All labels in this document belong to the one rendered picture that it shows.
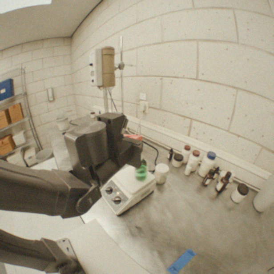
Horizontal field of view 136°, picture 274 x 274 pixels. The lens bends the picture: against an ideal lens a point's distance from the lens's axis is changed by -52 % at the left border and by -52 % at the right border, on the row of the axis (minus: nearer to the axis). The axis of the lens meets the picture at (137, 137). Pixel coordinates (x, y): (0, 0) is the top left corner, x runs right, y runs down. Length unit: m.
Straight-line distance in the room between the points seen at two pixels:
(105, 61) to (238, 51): 0.65
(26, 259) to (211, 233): 0.51
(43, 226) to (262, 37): 1.23
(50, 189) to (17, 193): 0.05
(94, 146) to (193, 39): 0.68
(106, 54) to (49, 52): 2.17
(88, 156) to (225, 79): 0.62
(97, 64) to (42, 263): 0.69
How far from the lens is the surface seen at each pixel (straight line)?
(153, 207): 0.48
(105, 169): 0.22
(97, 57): 0.61
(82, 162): 0.19
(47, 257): 0.28
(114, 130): 0.21
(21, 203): 0.16
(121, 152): 0.23
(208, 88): 0.64
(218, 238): 0.51
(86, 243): 0.44
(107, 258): 0.42
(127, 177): 0.45
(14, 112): 2.33
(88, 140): 0.18
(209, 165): 0.59
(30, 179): 0.16
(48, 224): 0.55
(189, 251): 0.43
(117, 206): 0.43
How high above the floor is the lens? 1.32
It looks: 28 degrees down
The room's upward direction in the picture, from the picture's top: straight up
